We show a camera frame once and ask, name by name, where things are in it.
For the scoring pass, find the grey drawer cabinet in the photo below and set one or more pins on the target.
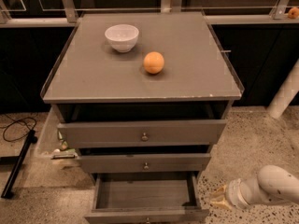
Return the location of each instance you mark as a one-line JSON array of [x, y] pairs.
[[95, 83]]

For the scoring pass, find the black floor stand bar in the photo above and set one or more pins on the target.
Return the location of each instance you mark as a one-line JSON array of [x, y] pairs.
[[29, 140]]

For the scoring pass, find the white post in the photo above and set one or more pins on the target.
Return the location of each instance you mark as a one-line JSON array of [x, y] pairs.
[[285, 94]]

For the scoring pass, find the white ceramic bowl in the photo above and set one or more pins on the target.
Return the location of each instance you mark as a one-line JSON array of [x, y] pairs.
[[122, 37]]

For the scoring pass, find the metal railing frame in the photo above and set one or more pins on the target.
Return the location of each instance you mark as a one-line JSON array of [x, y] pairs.
[[33, 13]]

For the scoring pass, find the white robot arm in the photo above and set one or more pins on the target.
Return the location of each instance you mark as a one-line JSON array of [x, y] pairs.
[[272, 185]]

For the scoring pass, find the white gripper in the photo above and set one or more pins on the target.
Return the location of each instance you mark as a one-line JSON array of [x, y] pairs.
[[233, 192]]

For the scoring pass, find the grey bottom drawer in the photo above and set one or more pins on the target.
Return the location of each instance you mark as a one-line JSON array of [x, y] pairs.
[[146, 198]]

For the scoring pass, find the grey top drawer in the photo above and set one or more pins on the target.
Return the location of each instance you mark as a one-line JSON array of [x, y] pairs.
[[142, 133]]

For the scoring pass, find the grey drawer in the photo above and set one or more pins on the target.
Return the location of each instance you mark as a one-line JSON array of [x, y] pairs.
[[142, 133], [146, 198], [144, 163]]

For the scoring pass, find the grey middle drawer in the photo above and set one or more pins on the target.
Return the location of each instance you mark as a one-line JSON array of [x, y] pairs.
[[144, 163]]

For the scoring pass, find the small orange fruit on ledge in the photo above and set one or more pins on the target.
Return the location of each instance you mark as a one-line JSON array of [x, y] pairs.
[[293, 13]]

